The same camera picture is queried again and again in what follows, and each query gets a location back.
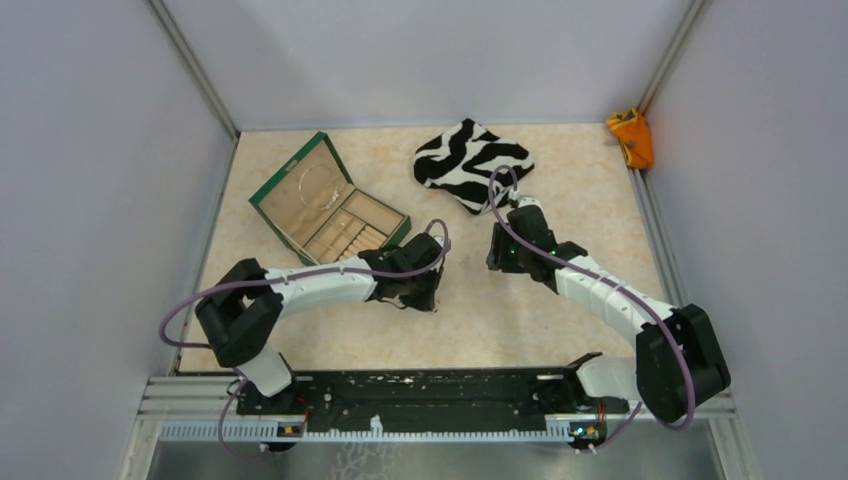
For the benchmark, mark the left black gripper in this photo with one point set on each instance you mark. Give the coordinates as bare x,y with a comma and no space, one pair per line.
425,302

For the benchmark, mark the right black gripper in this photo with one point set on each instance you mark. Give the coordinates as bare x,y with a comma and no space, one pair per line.
497,258

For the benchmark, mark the green jewelry box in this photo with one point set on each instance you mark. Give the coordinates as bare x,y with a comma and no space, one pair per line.
303,192

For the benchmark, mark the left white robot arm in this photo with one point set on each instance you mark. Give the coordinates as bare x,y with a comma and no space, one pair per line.
239,314

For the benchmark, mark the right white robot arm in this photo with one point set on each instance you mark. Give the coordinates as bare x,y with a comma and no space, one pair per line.
677,363

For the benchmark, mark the zebra pattern cloth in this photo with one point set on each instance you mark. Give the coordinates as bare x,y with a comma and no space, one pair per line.
461,160

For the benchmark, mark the orange cloth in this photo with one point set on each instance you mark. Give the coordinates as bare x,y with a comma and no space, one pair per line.
630,128

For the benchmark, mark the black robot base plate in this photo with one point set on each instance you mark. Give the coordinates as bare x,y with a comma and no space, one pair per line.
471,400

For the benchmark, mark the white cable duct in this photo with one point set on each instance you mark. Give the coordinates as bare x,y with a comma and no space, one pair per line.
269,431

